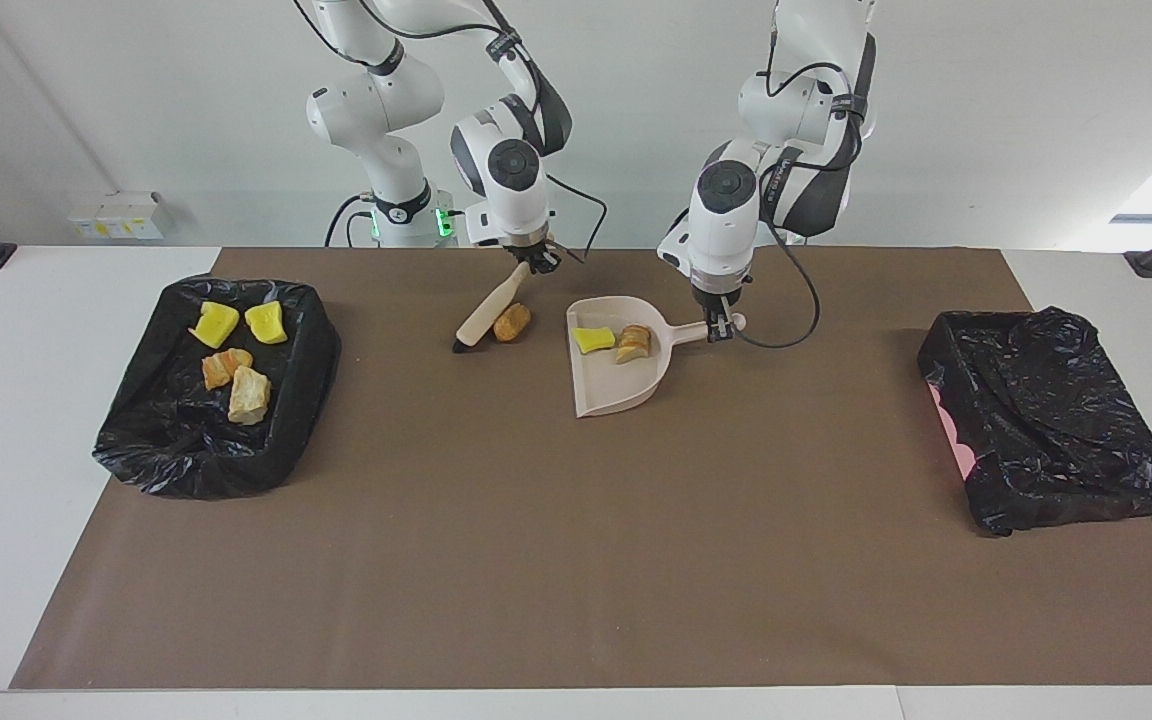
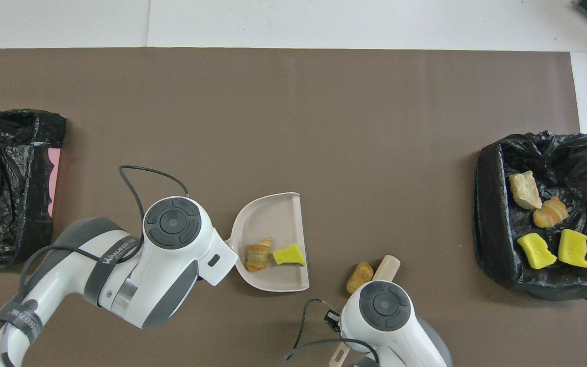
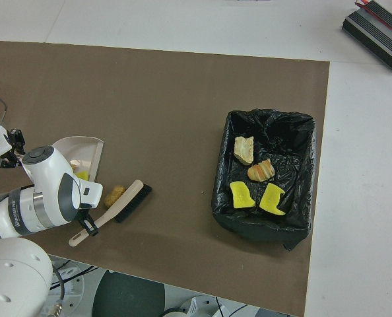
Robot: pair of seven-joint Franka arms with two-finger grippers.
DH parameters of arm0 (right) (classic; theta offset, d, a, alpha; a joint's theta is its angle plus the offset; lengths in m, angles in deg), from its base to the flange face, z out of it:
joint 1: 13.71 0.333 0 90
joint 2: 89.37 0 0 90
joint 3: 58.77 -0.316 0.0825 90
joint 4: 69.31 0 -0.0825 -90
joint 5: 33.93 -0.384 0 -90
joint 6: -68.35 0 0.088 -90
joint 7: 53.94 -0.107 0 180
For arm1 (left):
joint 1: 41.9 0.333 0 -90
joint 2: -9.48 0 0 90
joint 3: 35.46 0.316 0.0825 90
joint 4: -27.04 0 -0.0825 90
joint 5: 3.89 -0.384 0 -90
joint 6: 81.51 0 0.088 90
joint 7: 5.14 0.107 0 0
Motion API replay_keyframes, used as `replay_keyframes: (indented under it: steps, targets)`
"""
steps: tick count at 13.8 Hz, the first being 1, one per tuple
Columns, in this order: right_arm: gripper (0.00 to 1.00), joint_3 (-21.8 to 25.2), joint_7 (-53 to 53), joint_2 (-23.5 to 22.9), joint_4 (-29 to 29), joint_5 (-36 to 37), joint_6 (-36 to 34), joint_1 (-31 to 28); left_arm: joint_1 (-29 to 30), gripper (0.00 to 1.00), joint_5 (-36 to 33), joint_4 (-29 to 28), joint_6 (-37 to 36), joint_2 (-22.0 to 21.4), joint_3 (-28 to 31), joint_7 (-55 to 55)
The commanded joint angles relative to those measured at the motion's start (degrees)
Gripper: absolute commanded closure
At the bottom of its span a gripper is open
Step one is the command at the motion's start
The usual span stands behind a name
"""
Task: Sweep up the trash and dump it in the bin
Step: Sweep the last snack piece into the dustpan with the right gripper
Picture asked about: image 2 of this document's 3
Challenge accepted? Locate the brown toy croquette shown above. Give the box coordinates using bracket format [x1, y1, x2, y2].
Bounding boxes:
[346, 261, 375, 295]

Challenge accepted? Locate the beige brush with black bristles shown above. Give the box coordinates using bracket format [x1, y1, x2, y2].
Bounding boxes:
[328, 254, 402, 367]

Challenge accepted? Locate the small yellow sponge piece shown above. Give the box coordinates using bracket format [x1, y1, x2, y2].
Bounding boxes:
[272, 243, 307, 268]

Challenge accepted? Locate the striped toy croissant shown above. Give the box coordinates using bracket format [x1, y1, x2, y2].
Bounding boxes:
[245, 237, 273, 273]

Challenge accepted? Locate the beige plastic dustpan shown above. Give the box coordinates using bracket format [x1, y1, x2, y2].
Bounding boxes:
[225, 192, 311, 293]

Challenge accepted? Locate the yellow sponge chunk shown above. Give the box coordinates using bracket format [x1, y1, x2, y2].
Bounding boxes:
[517, 233, 557, 270]

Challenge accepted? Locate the pale toy food piece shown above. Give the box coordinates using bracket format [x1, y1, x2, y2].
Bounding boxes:
[509, 171, 542, 210]

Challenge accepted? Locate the yellow sponge with green layer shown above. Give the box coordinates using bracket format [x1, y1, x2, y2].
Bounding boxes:
[558, 229, 587, 269]

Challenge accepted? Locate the bin lined with black bag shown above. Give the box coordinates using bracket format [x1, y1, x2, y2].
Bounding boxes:
[472, 130, 587, 305]

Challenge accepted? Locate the pink bin with black bag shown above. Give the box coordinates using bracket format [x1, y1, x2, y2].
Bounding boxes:
[0, 109, 67, 267]

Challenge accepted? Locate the brown paper table mat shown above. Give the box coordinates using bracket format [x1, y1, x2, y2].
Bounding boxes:
[0, 48, 587, 367]

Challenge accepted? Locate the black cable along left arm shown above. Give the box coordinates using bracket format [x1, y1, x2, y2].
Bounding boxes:
[1, 165, 191, 367]

